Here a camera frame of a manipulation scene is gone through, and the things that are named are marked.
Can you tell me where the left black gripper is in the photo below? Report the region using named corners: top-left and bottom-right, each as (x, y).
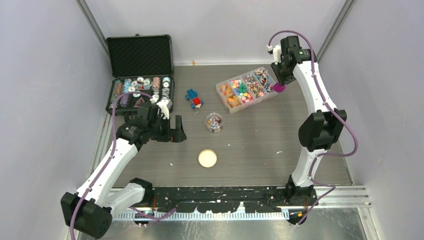
top-left (148, 115), bottom-right (186, 143)

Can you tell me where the magenta plastic scoop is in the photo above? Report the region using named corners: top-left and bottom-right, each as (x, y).
top-left (272, 82), bottom-right (286, 93)

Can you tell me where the clear plastic jar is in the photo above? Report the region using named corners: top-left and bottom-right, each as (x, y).
top-left (205, 112), bottom-right (224, 134)

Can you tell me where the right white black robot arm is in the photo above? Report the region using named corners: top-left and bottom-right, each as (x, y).
top-left (267, 35), bottom-right (347, 205)

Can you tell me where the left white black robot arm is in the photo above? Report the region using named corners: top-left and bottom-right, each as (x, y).
top-left (60, 101), bottom-right (187, 239)

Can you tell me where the blue red brick toy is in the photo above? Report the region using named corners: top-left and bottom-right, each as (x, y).
top-left (185, 88), bottom-right (204, 110)

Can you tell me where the gold jar lid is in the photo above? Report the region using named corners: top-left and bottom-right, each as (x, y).
top-left (197, 149), bottom-right (218, 168)

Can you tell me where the clear compartment candy box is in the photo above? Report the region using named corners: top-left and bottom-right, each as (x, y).
top-left (216, 67), bottom-right (278, 114)

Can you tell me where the black poker chip case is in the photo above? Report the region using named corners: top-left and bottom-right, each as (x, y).
top-left (105, 34), bottom-right (175, 114)

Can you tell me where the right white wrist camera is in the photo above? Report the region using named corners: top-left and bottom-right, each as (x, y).
top-left (267, 44), bottom-right (282, 65)

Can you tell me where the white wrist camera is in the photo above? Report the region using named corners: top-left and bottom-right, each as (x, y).
top-left (267, 44), bottom-right (282, 65)
top-left (150, 97), bottom-right (173, 120)

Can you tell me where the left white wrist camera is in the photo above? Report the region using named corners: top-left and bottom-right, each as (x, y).
top-left (150, 97), bottom-right (173, 120)

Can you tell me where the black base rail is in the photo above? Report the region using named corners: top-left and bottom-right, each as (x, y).
top-left (134, 186), bottom-right (318, 214)

